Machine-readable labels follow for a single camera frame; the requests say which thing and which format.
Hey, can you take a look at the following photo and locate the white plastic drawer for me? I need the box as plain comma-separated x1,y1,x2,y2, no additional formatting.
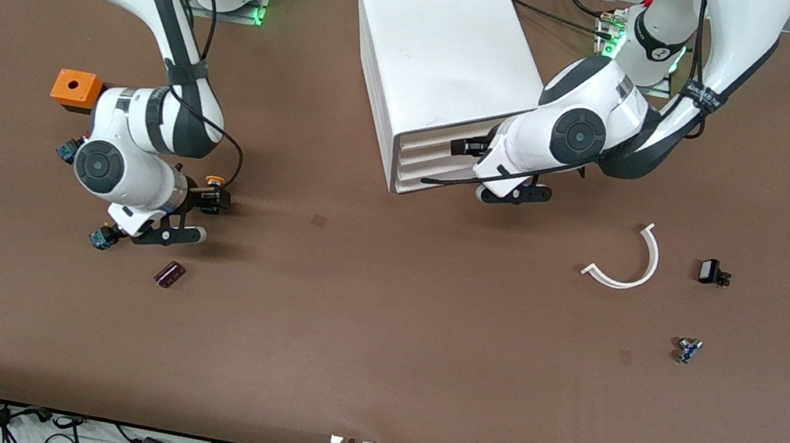
395,168,483,207
396,135,486,179
395,106,497,166
395,151,482,193

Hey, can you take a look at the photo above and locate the green push button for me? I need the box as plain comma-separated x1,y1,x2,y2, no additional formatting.
87,223,122,254

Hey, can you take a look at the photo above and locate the white drawer cabinet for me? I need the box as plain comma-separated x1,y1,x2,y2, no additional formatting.
324,0,560,216

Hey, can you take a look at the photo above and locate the red push button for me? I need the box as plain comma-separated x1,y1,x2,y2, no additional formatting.
54,135,83,166

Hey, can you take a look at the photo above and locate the dark purple small block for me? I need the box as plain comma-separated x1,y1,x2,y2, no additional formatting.
153,258,188,292

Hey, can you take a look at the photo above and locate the orange box with hole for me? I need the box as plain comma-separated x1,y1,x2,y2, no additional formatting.
49,67,108,117

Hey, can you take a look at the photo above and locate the white curved plastic strip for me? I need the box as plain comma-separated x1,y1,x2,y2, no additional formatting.
579,214,666,295

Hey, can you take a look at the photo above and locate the small blue electronic part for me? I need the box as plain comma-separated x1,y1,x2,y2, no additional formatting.
673,335,705,367

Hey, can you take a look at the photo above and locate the black base cable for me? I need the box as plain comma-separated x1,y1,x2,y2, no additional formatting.
505,0,623,44

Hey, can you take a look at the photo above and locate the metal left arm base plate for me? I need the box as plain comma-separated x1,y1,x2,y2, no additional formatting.
590,7,684,100

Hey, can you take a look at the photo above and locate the black small switch part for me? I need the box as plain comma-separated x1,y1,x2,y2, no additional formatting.
698,257,735,290

